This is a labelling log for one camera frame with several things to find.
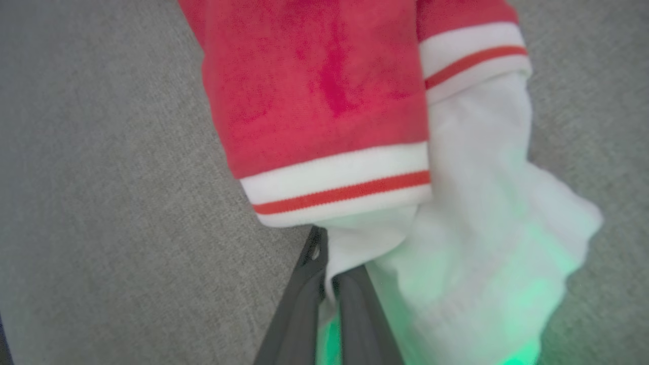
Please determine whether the grey fabric sofa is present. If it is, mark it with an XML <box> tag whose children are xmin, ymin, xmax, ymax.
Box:
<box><xmin>0</xmin><ymin>0</ymin><xmax>649</xmax><ymax>365</ymax></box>

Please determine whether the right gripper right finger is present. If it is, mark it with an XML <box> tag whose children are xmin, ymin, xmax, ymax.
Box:
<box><xmin>332</xmin><ymin>264</ymin><xmax>405</xmax><ymax>365</ymax></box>

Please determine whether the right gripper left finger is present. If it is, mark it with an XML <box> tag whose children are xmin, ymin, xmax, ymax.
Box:
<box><xmin>253</xmin><ymin>226</ymin><xmax>329</xmax><ymax>365</ymax></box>

